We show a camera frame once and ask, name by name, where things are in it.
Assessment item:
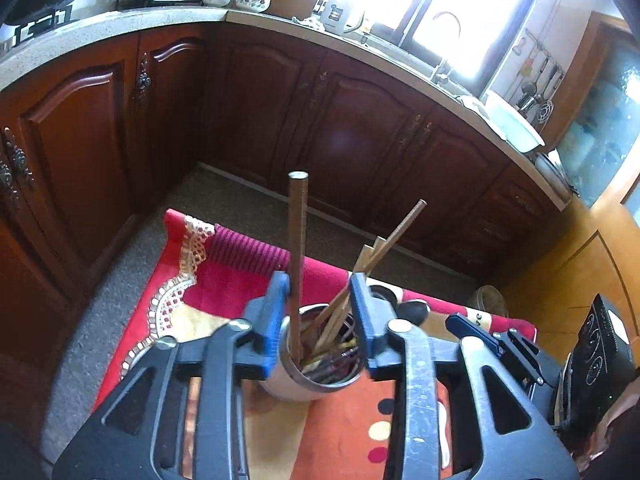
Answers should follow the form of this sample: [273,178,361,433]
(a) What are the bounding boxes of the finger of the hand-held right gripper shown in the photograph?
[492,329,558,389]
[445,312,502,357]

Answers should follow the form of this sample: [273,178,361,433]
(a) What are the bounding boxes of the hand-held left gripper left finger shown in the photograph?
[52,271,292,480]

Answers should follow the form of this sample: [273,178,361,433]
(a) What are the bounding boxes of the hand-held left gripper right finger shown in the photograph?
[348,271,583,480]

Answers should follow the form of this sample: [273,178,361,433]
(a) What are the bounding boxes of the pile of wooden chopsticks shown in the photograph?
[300,237,391,386]

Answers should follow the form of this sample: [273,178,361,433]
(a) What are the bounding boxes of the steel utensil holder cup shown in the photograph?
[270,305,367,404]

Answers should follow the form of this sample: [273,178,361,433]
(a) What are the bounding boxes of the dark brown chopstick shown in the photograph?
[288,171,309,363]

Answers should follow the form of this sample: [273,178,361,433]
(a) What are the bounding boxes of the light bamboo chopstick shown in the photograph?
[320,200,428,346]

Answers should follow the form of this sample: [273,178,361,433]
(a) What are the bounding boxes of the hanging kitchen utensils rack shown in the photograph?
[512,29,567,128]

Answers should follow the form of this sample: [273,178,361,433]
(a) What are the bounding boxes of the small black object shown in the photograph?
[397,300,431,327]

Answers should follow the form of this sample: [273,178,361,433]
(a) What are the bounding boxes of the lace-trimmed cloth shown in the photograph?
[120,214,217,381]

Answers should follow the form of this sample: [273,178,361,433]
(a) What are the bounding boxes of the orange and cream printed blanket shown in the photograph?
[95,210,538,480]

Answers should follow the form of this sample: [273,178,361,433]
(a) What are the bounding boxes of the dark wooden kitchen cabinets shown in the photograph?
[0,22,573,321]

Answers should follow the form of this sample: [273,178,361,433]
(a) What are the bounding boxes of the light blue basin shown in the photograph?
[481,90,546,154]

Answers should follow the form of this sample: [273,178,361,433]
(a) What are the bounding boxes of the glass door wooden cabinet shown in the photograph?
[554,10,640,213]

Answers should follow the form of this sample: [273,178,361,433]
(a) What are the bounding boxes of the metal faucet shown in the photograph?
[429,10,463,86]

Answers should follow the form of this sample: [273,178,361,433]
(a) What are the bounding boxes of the white electric kettle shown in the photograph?
[319,0,367,37]

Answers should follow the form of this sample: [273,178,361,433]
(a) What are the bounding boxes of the kitchen window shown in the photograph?
[325,0,543,92]

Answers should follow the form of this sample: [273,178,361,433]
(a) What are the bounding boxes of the stone kitchen countertop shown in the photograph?
[0,5,576,203]

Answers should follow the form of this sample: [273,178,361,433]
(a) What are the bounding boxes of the gas stove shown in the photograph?
[0,4,73,48]

